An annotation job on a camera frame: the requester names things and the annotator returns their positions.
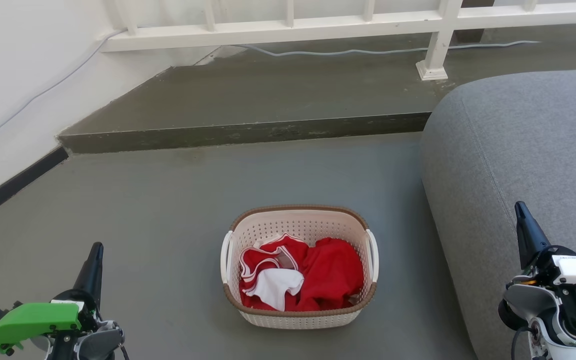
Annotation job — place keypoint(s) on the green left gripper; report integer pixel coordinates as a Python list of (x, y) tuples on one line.
[(33, 320)]

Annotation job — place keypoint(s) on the cream plastic laundry basket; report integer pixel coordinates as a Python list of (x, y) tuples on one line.
[(298, 220)]

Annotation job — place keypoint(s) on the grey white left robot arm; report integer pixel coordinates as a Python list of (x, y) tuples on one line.
[(98, 342)]

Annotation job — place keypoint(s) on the grey fabric sofa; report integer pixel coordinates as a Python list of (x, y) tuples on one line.
[(518, 150)]

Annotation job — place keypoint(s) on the black baseboard strip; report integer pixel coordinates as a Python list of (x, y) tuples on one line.
[(13, 185)]

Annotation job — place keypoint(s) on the red jersey with white trim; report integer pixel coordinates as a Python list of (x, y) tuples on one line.
[(255, 257)]

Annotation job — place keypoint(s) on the white cloth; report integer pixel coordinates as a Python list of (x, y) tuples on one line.
[(275, 287)]

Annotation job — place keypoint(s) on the plain red garment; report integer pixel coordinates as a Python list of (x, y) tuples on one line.
[(333, 272)]

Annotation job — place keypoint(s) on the white metal railing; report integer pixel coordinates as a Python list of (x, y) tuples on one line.
[(438, 45)]

